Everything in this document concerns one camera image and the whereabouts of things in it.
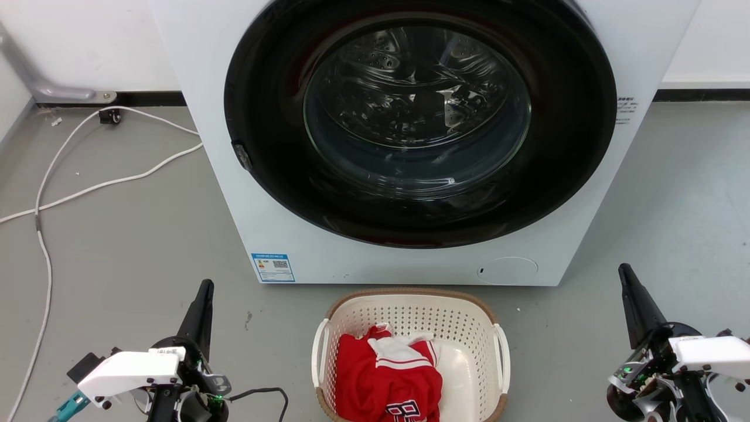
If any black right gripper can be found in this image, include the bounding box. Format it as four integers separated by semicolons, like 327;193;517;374
606;263;728;422

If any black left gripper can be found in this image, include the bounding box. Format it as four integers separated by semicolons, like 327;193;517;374
132;279;232;422

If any white plastic laundry basket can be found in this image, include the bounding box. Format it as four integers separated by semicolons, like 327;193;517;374
311;287;512;422

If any blue energy label sticker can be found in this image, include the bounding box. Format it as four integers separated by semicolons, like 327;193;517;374
251;253;296;283

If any round white drain filter cover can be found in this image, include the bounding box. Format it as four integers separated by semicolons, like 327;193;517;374
476;257;538;286

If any teal plastic clip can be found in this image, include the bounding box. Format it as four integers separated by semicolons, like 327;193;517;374
49;390;92;422

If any black round washer door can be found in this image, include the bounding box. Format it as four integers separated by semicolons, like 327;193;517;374
224;0;618;249

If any red and white jersey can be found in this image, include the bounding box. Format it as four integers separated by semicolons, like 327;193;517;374
334;324;444;422

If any small printed text sticker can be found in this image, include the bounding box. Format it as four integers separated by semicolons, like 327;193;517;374
615;97;638;125

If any white front-load washing machine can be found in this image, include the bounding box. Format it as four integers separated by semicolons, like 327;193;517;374
146;0;702;287

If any thin black left gripper cable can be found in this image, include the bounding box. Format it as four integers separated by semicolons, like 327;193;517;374
227;387;289;422

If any long white power cable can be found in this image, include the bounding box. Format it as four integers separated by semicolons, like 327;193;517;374
5;106;201;422

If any grey wall pipe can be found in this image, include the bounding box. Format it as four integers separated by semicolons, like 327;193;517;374
0;23;117;104

